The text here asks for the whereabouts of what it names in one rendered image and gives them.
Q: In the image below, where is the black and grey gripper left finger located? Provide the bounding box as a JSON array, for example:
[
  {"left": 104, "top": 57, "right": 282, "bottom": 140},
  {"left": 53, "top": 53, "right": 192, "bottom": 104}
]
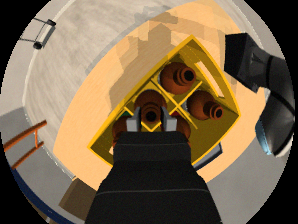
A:
[{"left": 126, "top": 107, "right": 142, "bottom": 132}]

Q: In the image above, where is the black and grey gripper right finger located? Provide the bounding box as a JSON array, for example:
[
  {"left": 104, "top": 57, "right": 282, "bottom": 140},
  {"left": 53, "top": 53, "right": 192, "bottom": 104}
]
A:
[{"left": 160, "top": 107, "right": 177, "bottom": 131}]

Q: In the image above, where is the yellow crate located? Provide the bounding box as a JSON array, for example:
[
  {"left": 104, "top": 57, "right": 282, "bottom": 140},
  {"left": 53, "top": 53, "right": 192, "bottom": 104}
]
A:
[{"left": 87, "top": 34, "right": 241, "bottom": 167}]

